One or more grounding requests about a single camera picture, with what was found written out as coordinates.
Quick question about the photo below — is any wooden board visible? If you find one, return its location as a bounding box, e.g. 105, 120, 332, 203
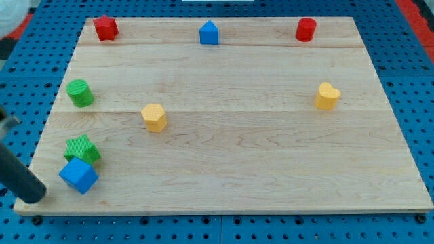
14, 17, 433, 216

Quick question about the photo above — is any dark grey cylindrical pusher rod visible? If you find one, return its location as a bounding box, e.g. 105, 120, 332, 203
1, 143, 47, 204

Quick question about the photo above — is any yellow hexagon block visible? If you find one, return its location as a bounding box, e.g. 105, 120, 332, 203
141, 104, 167, 133

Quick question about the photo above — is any yellow heart block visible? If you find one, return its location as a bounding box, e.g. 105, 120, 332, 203
314, 82, 341, 110

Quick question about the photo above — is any blue pentagon house block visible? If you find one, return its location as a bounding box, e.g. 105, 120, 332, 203
199, 20, 219, 45

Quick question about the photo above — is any red star block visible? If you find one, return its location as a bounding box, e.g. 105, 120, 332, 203
93, 15, 119, 41

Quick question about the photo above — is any red cylinder block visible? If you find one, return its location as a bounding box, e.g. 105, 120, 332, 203
296, 17, 317, 42

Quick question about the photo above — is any green star block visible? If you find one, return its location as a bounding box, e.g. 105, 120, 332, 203
64, 134, 101, 165

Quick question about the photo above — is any blue cube block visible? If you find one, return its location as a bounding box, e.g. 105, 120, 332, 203
59, 157, 98, 195

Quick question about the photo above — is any green cylinder block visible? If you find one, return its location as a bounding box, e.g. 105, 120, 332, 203
66, 79, 94, 108

